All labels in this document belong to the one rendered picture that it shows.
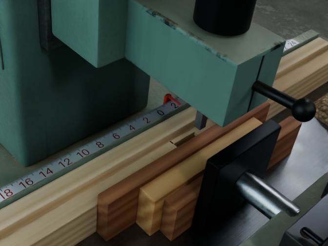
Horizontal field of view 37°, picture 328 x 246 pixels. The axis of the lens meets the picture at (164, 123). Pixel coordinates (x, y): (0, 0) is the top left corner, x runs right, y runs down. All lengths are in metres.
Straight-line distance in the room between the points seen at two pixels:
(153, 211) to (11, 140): 0.27
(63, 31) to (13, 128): 0.16
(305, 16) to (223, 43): 2.55
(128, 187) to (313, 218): 0.16
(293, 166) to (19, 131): 0.33
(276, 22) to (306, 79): 2.17
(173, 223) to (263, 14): 2.47
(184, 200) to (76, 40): 0.19
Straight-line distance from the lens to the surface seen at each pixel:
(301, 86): 0.66
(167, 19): 0.45
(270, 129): 0.46
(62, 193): 0.44
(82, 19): 0.48
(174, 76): 0.46
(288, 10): 2.98
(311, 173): 0.58
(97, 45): 0.48
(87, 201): 0.45
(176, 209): 0.44
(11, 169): 0.67
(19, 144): 0.64
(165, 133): 0.50
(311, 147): 0.61
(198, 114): 0.50
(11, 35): 0.54
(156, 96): 0.79
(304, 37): 0.71
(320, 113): 0.66
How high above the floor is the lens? 1.29
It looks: 41 degrees down
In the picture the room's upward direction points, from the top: 8 degrees clockwise
